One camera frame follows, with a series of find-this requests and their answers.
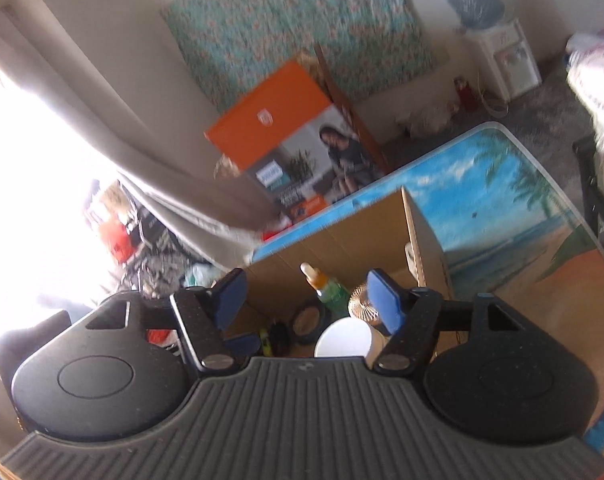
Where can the large cardboard box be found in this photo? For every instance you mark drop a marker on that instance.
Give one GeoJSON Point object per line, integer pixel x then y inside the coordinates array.
{"type": "Point", "coordinates": [362, 230]}

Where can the dark wooden frame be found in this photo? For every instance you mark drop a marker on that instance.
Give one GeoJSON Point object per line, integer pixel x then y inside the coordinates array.
{"type": "Point", "coordinates": [589, 180]}

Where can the white blanket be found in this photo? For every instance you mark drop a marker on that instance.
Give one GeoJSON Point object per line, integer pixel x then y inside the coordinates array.
{"type": "Point", "coordinates": [602, 95]}

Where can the white water dispenser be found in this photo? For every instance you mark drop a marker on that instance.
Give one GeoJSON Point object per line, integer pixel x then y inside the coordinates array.
{"type": "Point", "coordinates": [507, 60]}

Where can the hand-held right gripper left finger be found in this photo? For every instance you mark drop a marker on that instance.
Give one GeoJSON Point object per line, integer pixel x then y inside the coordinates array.
{"type": "Point", "coordinates": [229, 295]}

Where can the pale plastic bag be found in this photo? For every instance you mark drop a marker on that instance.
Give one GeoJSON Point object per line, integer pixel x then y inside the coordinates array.
{"type": "Point", "coordinates": [427, 120]}

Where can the orange printed appliance box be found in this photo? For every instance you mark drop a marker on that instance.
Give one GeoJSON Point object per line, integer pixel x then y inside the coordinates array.
{"type": "Point", "coordinates": [272, 110]}

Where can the beige curtain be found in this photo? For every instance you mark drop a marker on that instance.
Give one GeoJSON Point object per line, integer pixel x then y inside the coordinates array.
{"type": "Point", "coordinates": [132, 135]}

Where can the red bottle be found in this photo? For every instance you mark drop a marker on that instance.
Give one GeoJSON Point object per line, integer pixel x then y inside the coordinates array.
{"type": "Point", "coordinates": [466, 95]}

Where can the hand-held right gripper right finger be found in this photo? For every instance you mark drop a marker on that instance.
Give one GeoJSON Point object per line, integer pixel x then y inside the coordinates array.
{"type": "Point", "coordinates": [384, 305]}

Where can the green glue stick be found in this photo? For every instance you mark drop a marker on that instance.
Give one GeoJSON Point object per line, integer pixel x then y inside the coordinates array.
{"type": "Point", "coordinates": [265, 340]}

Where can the white bottle green label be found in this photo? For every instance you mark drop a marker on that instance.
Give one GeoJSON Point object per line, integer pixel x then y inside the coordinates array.
{"type": "Point", "coordinates": [342, 337]}

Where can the teal floral cloth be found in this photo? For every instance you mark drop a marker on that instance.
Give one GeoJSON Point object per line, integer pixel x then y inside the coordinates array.
{"type": "Point", "coordinates": [292, 15]}

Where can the red plastic bag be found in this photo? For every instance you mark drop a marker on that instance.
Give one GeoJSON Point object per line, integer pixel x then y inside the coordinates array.
{"type": "Point", "coordinates": [122, 240]}

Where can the brown tape roll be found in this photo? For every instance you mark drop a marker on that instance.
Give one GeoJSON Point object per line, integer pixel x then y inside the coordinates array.
{"type": "Point", "coordinates": [296, 332]}

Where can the green dropper bottle orange collar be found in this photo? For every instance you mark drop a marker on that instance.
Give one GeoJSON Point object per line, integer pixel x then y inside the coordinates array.
{"type": "Point", "coordinates": [337, 295]}

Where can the small red box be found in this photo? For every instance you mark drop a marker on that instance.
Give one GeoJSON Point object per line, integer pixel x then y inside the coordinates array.
{"type": "Point", "coordinates": [272, 235]}

